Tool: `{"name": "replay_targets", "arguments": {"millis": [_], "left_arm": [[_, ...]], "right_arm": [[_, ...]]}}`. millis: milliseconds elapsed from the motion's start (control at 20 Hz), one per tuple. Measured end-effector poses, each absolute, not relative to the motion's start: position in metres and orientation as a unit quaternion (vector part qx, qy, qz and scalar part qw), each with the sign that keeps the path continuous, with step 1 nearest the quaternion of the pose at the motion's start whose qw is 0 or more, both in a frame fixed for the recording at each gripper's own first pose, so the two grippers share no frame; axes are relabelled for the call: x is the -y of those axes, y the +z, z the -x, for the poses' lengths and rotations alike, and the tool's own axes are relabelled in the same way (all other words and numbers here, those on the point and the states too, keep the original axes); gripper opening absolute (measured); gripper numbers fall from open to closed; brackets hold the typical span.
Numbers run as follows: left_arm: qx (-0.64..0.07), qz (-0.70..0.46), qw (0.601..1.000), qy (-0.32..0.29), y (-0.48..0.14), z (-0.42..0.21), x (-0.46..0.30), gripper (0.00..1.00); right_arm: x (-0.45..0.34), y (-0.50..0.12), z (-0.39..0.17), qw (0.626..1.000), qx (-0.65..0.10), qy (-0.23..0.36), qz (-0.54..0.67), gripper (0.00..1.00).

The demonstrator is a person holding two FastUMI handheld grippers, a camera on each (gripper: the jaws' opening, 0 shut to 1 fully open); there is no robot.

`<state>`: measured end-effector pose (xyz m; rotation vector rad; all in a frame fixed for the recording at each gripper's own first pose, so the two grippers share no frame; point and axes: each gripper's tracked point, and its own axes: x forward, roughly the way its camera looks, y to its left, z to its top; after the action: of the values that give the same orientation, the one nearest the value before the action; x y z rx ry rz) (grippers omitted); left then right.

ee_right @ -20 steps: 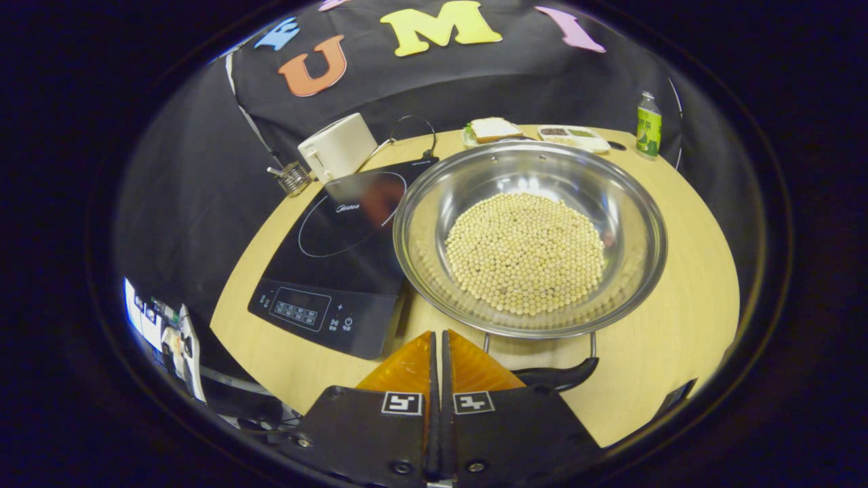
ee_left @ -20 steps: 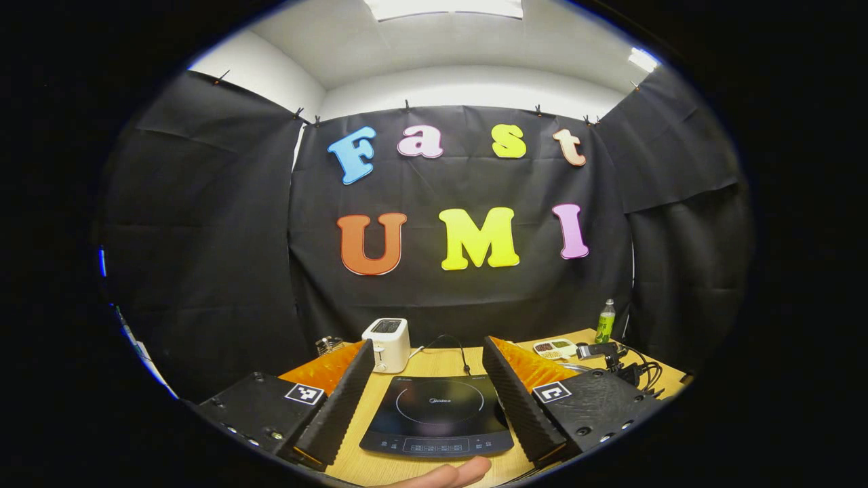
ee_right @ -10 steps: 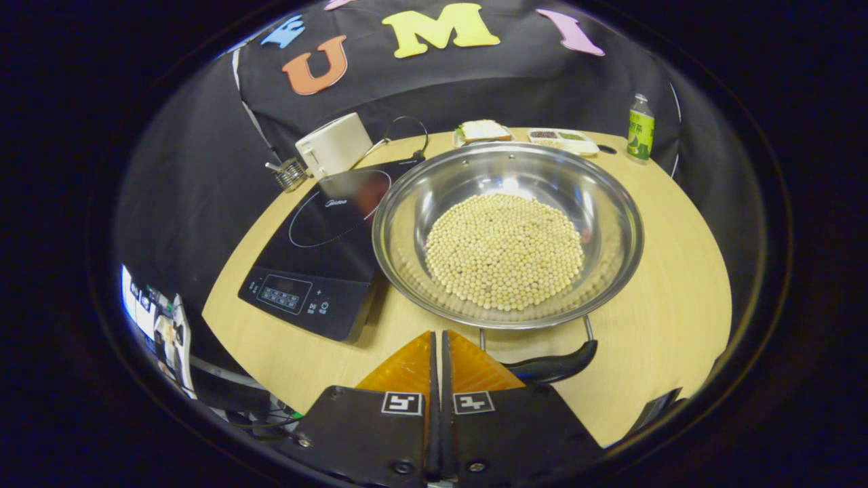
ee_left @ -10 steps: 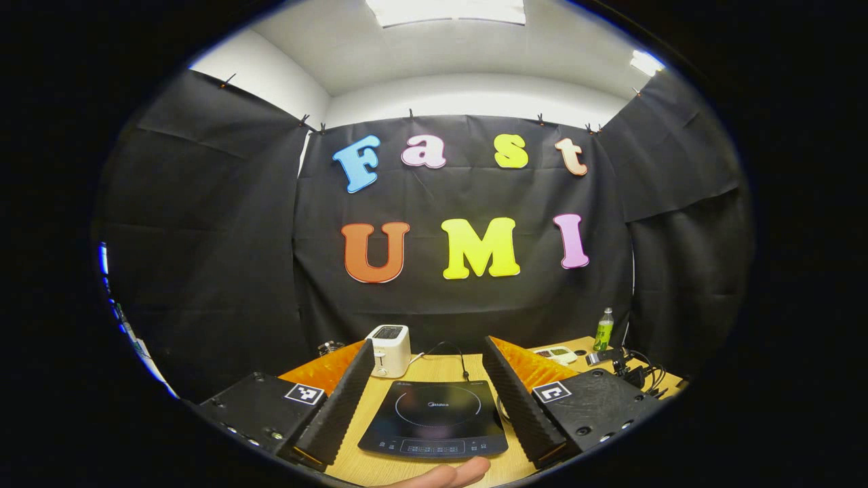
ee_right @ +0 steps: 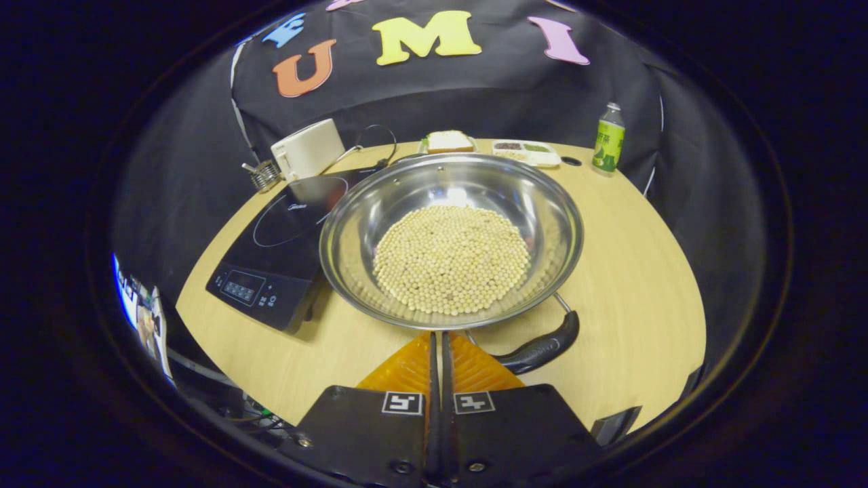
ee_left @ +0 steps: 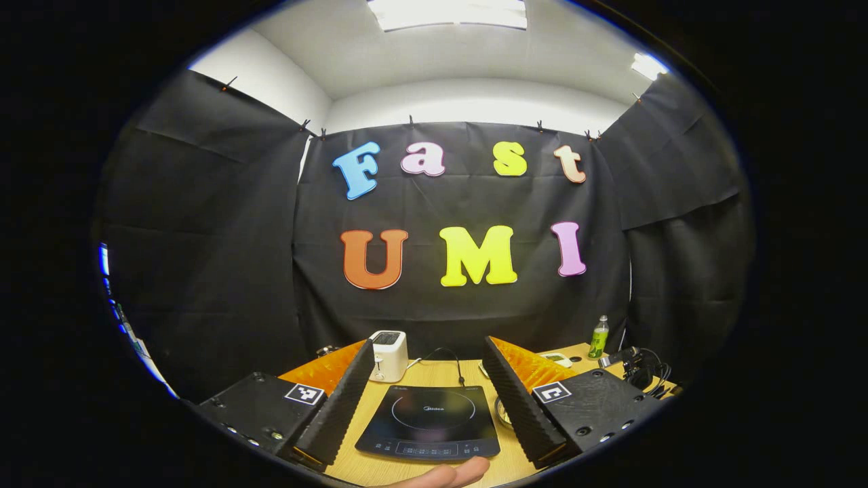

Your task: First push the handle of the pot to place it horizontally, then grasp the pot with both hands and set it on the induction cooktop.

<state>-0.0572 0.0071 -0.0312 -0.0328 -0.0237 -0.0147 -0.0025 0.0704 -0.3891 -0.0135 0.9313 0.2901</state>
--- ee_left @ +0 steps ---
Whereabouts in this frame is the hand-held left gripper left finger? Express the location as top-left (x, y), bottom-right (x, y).
top-left (193, 339), bottom-right (376, 467)

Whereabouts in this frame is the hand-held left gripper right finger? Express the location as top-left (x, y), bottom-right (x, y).
top-left (483, 335), bottom-right (669, 470)

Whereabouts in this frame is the black induction cooktop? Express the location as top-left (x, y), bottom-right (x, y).
top-left (355, 385), bottom-right (501, 462)

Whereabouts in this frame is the white toaster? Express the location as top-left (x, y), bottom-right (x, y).
top-left (368, 330), bottom-right (410, 383)

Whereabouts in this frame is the green drink bottle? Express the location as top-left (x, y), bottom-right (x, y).
top-left (588, 315), bottom-right (610, 359)

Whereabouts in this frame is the black backdrop cloth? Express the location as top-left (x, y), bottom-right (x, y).
top-left (95, 68), bottom-right (755, 404)

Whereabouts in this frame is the small ceiling light panel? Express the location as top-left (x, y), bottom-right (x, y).
top-left (631, 53), bottom-right (669, 81)

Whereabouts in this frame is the large ceiling light panel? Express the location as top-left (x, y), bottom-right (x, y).
top-left (366, 0), bottom-right (528, 33)

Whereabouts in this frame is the black power cable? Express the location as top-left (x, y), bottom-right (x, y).
top-left (407, 347), bottom-right (466, 387)

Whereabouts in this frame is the black device with cables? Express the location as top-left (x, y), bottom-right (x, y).
top-left (598, 346), bottom-right (673, 399)

